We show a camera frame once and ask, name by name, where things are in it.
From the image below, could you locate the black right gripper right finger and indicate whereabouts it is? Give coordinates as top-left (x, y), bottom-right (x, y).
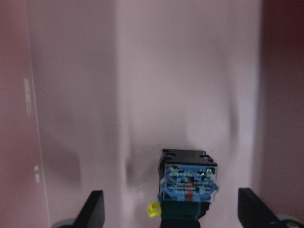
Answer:
top-left (237, 188), bottom-right (287, 228)

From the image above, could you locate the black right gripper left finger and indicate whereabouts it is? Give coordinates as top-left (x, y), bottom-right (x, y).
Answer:
top-left (74, 190), bottom-right (105, 228)

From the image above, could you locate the pink plastic bin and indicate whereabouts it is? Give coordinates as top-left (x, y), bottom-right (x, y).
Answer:
top-left (0, 0), bottom-right (304, 228)

